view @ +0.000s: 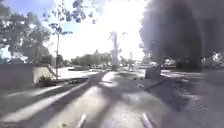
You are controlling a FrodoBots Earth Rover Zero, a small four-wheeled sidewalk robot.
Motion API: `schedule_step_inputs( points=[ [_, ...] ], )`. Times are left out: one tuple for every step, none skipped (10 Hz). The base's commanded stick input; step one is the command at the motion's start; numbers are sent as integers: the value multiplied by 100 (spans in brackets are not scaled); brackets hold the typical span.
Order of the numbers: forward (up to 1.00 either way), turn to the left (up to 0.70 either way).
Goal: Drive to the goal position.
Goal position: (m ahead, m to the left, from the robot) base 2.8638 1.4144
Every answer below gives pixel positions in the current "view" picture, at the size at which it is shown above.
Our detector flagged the pale tree trunk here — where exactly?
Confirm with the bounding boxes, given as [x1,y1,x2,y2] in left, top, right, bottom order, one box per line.
[109,31,121,72]

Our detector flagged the leafy green tree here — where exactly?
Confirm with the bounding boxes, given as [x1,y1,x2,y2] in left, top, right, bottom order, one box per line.
[0,3,56,66]

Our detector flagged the grey low wall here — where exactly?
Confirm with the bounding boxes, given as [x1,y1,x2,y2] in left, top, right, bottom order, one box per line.
[0,63,57,90]

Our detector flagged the small green bush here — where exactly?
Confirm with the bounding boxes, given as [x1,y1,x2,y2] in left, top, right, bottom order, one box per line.
[37,75,53,86]

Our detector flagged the thin young tree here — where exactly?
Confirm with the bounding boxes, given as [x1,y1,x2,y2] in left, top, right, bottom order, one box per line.
[42,0,98,80]

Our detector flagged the dark utility box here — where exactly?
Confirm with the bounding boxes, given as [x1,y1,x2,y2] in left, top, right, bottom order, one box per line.
[144,65,162,80]

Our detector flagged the robot's own part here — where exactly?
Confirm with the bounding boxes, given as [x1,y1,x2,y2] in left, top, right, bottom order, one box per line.
[77,114,88,128]
[141,112,154,128]

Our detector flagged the large dark tree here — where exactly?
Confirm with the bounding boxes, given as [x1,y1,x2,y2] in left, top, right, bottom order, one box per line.
[139,0,224,72]

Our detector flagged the row of distant trees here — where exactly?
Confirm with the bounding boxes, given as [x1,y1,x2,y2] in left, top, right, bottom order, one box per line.
[70,49,114,68]

